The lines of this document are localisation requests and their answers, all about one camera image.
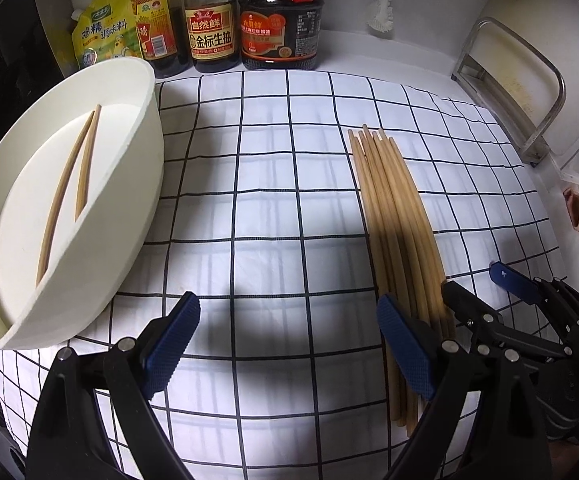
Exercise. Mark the soy sauce bottle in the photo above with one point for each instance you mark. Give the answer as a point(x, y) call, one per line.
point(212, 35)

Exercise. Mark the dark stove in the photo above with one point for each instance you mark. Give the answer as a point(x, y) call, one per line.
point(9, 60)

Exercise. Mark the wooden chopstick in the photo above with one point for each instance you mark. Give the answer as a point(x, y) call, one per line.
point(85, 180)
point(57, 210)

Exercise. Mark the pile of wooden chopsticks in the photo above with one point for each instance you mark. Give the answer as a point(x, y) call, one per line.
point(399, 240)

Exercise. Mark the white black-grid cloth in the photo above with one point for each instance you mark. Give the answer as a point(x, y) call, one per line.
point(269, 210)

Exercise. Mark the yellow seasoning pouch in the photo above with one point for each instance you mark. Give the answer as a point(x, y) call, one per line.
point(104, 35)

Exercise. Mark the large dark sauce jug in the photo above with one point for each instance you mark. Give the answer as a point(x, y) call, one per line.
point(279, 35)

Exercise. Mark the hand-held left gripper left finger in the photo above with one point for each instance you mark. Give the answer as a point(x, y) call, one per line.
point(169, 347)

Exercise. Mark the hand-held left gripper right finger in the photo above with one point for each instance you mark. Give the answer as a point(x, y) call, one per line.
point(409, 355)

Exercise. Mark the stainless steel rack frame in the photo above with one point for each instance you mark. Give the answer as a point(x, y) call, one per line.
point(559, 91)

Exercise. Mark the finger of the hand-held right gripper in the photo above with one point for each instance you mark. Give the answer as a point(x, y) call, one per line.
point(514, 282)
point(469, 305)

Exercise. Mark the white round bowl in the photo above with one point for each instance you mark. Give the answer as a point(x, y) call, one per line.
point(134, 160)

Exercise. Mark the yellow-cap vinegar bottle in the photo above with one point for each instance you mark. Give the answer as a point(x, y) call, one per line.
point(157, 35)

